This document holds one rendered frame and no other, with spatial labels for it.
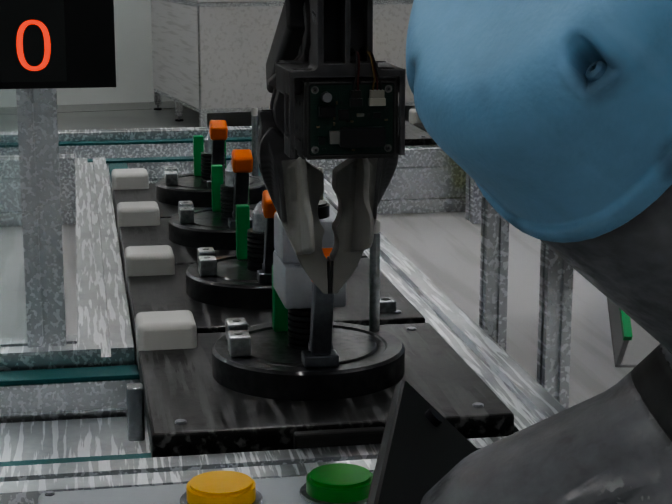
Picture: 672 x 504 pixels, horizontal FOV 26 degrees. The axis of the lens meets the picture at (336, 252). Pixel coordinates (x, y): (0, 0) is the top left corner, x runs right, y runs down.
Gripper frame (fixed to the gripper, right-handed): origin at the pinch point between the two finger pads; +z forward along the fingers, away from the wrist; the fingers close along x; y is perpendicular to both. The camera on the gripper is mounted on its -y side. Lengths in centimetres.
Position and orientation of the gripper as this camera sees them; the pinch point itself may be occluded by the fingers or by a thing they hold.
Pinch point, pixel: (327, 271)
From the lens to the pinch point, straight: 95.9
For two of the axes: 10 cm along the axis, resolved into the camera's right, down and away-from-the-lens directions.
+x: 9.8, -0.4, 1.7
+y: 1.8, 2.0, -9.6
